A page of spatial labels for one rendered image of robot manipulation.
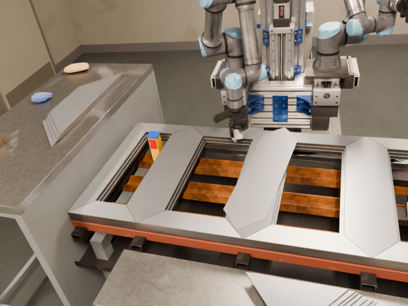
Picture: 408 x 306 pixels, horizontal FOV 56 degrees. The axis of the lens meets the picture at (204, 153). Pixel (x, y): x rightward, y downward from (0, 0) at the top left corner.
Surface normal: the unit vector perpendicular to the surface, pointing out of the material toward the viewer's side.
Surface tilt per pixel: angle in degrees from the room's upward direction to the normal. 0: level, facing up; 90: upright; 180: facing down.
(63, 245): 90
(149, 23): 90
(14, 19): 90
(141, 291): 0
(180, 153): 0
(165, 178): 0
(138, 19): 90
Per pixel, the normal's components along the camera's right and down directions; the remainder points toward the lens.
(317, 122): -0.22, 0.59
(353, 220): -0.11, -0.80
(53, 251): 0.95, 0.08
